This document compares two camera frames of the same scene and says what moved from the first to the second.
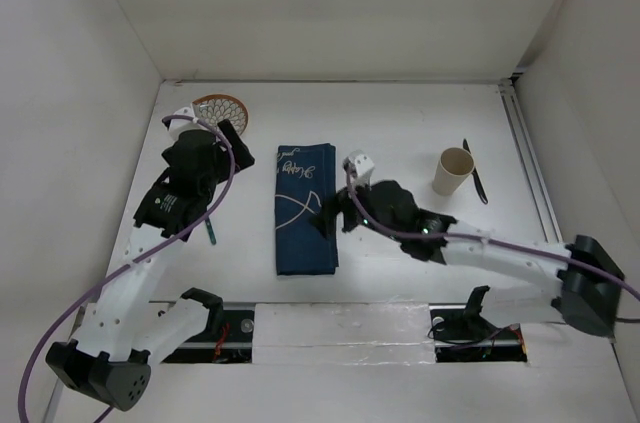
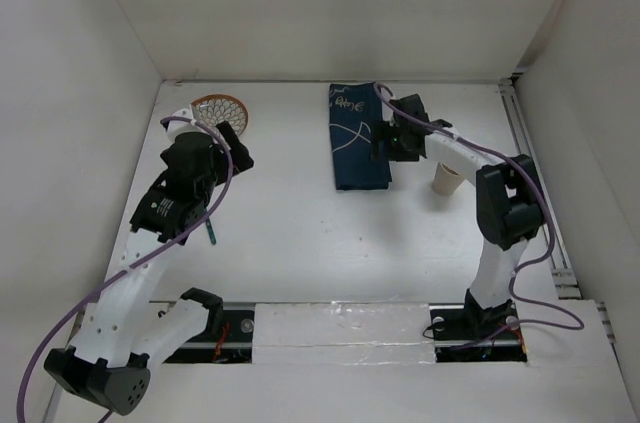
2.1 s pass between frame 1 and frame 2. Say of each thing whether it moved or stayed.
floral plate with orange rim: stayed
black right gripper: moved
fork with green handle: stayed
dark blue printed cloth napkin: moved
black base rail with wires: stayed
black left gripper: stayed
